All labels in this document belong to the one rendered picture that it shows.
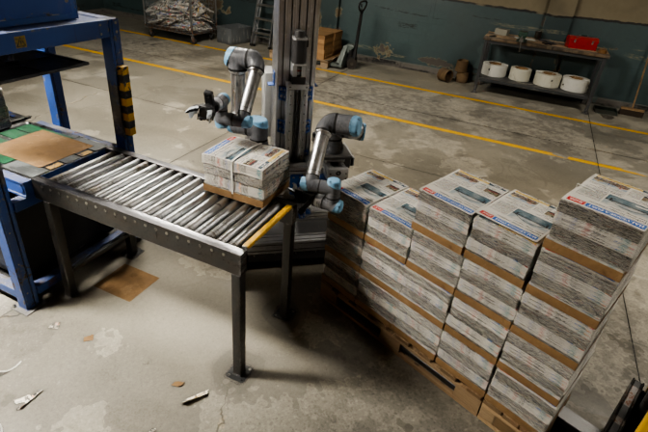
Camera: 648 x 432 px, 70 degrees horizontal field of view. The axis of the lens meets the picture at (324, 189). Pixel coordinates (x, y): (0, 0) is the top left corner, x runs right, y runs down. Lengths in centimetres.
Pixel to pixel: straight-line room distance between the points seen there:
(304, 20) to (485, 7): 613
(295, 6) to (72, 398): 241
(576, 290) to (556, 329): 22
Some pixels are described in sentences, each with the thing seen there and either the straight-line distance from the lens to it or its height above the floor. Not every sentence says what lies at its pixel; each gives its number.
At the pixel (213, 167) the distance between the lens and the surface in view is 250.
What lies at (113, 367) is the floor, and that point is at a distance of 283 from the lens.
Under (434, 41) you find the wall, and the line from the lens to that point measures 902.
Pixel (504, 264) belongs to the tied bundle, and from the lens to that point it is 214.
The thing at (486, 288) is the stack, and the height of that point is 74.
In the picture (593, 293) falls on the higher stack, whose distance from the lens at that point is 205.
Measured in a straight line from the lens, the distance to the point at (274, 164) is 242.
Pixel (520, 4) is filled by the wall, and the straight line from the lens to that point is 878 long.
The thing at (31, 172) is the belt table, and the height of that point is 80.
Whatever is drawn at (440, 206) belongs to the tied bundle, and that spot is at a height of 102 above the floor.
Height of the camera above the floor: 207
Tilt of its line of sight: 29 degrees down
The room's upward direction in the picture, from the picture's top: 5 degrees clockwise
